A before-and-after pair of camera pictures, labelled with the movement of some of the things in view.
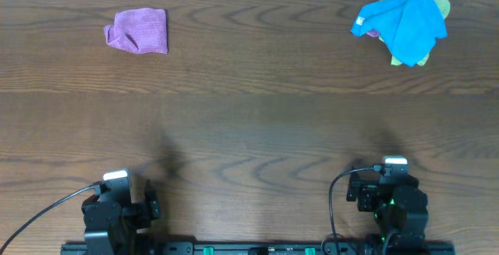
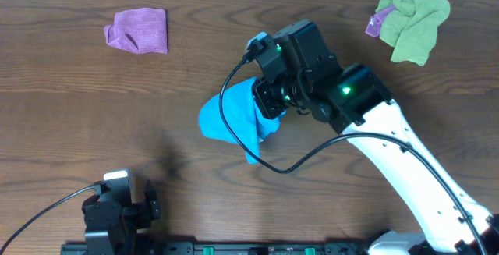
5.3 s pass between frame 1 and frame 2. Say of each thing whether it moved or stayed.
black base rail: stayed
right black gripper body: moved
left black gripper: stayed
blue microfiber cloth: moved
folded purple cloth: stayed
